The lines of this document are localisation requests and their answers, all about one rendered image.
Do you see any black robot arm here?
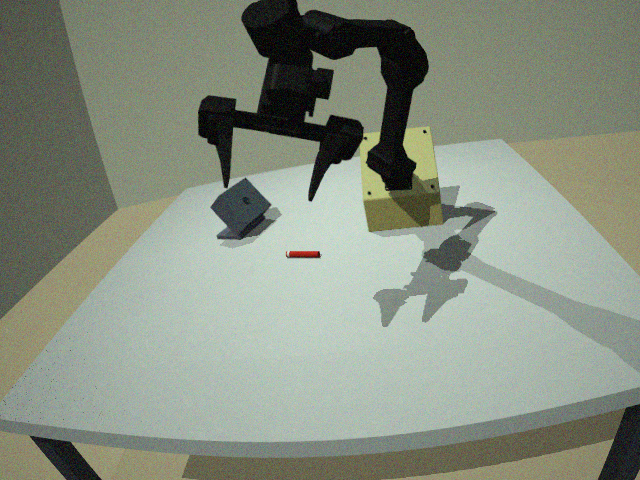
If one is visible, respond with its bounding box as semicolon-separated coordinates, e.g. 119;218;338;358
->
241;0;429;191

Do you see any red peg with white band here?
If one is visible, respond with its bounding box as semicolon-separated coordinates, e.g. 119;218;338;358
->
286;251;320;257

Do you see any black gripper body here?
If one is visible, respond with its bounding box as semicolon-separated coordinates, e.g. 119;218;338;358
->
198;71;363;161

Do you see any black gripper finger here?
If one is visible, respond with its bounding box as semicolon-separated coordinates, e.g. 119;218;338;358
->
308;133;352;201
207;115;234;189

